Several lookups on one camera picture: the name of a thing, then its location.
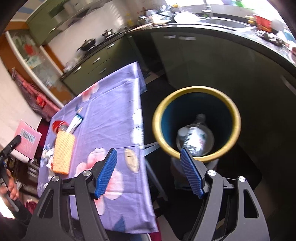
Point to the dark rag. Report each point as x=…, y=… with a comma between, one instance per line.
x=269, y=38

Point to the steel sink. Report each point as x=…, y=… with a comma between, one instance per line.
x=224, y=22

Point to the glass sliding door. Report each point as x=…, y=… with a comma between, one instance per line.
x=34, y=60

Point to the person's left hand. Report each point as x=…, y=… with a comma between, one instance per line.
x=11, y=187

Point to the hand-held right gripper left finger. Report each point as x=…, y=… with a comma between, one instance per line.
x=105, y=176

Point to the plastic bags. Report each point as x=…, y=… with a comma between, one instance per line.
x=70, y=64

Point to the grey metal table leg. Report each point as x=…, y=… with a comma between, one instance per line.
x=157, y=183

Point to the white hanging cloth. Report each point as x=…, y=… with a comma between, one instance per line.
x=13, y=104

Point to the clear plastic bottle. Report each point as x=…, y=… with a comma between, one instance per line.
x=196, y=136

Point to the steel range hood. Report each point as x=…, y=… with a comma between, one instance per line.
x=69, y=12

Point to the green lower cabinets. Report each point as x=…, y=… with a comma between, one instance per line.
x=92, y=62

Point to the white plate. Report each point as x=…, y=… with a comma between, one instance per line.
x=185, y=18

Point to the red soda can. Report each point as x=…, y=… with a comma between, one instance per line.
x=57, y=125

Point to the dark lower cabinets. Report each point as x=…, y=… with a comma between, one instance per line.
x=208, y=58

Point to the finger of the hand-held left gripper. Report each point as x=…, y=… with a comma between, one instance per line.
x=12, y=143

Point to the green cabinets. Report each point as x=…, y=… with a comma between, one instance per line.
x=41, y=25
x=92, y=62

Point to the black wok with lid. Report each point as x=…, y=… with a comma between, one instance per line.
x=86, y=44

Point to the purple floral tablecloth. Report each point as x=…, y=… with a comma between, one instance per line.
x=115, y=104

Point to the green upper cabinets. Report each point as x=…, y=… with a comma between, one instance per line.
x=41, y=25

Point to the pink purple carton box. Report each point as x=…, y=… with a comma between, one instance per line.
x=27, y=139

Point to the small red noodle cup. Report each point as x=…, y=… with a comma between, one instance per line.
x=263, y=23

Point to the dish rack with plates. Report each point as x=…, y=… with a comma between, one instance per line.
x=155, y=15

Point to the orange foam net sleeve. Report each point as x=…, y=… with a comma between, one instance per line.
x=63, y=150

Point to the red checked apron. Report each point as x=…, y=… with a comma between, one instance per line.
x=39, y=97

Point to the gas stove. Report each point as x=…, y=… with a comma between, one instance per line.
x=104, y=47

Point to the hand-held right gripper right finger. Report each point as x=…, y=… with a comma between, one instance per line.
x=192, y=173

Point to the white squeezed tube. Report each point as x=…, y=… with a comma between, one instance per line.
x=75, y=122

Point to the tall steel faucet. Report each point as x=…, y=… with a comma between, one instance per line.
x=208, y=9

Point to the person's left forearm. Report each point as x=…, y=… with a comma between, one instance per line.
x=18, y=222

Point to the blue bin with yellow rim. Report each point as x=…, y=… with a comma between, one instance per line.
x=171, y=115

